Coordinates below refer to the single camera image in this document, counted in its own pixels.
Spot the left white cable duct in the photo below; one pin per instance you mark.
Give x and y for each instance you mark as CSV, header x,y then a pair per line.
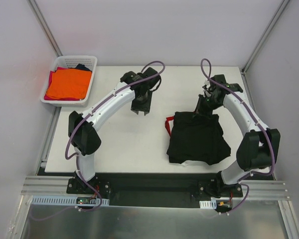
x,y
65,201

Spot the left aluminium corner post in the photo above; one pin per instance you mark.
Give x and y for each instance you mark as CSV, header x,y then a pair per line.
x,y
34,6

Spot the orange t shirt in basket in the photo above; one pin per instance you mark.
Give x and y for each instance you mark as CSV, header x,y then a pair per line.
x,y
76,84

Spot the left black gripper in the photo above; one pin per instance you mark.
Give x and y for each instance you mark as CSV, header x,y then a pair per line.
x,y
141,106

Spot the white plastic laundry basket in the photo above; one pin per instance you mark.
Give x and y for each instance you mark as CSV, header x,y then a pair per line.
x,y
66,62

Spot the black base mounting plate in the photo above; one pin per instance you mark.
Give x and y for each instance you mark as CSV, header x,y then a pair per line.
x,y
167,190

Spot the white cable duct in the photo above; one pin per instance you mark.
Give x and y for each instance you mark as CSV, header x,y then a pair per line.
x,y
211,204
65,201

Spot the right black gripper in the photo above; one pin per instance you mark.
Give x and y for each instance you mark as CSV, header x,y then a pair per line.
x,y
204,109

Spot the right aluminium corner post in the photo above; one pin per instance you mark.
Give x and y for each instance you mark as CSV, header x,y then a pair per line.
x,y
265,35

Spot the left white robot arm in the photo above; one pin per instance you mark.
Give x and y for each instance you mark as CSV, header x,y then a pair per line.
x,y
84,141

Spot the aluminium corner post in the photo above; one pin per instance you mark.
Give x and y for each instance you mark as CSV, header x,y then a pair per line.
x,y
34,6
265,35

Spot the navy t shirt in basket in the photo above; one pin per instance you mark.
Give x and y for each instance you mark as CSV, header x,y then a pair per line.
x,y
82,68

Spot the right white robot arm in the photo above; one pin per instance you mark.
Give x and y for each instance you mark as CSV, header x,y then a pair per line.
x,y
259,146

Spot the black t shirt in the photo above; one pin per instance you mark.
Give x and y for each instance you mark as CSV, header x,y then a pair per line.
x,y
202,145
190,120

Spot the right white cable duct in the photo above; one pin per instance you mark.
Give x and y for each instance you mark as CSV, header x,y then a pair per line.
x,y
211,204

